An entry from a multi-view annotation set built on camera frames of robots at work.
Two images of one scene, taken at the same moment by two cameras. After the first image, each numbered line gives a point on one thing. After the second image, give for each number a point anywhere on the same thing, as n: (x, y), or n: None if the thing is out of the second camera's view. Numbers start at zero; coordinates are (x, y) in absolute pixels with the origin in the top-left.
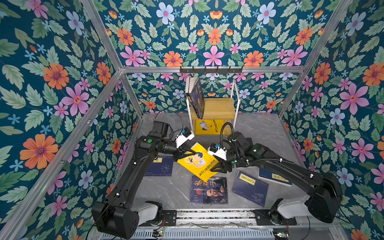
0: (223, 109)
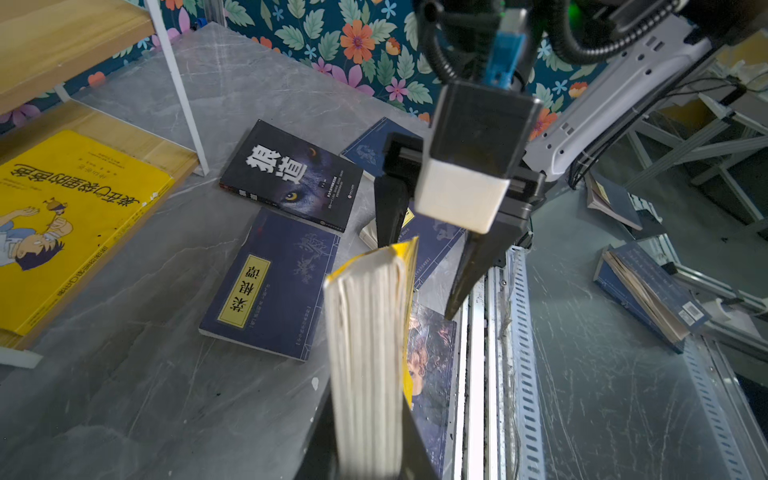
0: (43, 44)
